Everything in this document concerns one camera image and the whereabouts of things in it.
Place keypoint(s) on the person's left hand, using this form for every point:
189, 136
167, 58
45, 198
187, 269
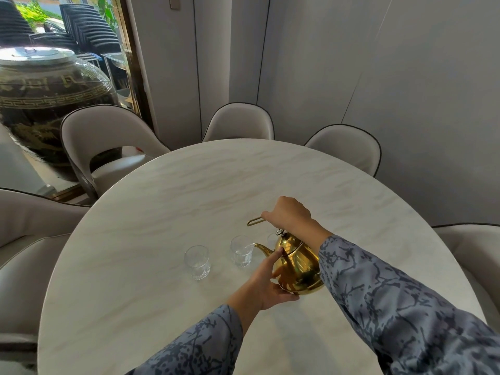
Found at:
261, 285

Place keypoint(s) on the person's right hand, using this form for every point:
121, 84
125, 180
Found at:
291, 214

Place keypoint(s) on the person's right fingers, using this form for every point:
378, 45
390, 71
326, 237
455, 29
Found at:
271, 217

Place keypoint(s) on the person's left thumb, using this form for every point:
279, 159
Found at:
287, 296

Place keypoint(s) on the gold metal teapot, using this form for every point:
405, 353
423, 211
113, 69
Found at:
302, 269

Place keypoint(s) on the person's right forearm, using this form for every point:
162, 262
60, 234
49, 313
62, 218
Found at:
390, 308

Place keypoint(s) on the person's left forearm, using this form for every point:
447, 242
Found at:
203, 339

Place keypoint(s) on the clear cut glass tumbler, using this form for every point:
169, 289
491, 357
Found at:
241, 251
197, 263

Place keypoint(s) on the beige upholstered dining chair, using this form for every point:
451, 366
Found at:
345, 146
468, 253
105, 132
27, 261
238, 122

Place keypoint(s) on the large dark patterned ceramic jar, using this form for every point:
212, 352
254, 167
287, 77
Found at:
43, 101

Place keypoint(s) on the stack of dark chairs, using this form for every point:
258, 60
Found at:
88, 27
11, 23

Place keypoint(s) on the silver metal jar lid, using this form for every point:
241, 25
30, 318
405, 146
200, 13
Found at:
37, 53

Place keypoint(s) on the gold metal door frame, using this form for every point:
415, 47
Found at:
132, 54

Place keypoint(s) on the grey wall switch plate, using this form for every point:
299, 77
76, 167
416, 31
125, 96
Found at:
175, 0

